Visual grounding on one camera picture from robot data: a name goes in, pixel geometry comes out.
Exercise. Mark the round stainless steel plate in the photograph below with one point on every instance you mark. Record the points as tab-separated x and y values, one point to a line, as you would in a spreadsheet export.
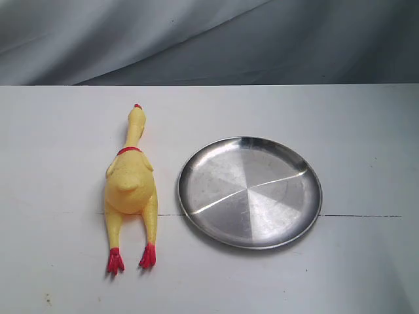
250	193

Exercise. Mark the yellow rubber chicken toy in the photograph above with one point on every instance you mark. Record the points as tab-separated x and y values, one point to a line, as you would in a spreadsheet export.
130	189

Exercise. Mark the grey backdrop cloth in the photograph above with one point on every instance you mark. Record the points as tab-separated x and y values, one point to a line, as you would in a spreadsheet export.
208	42

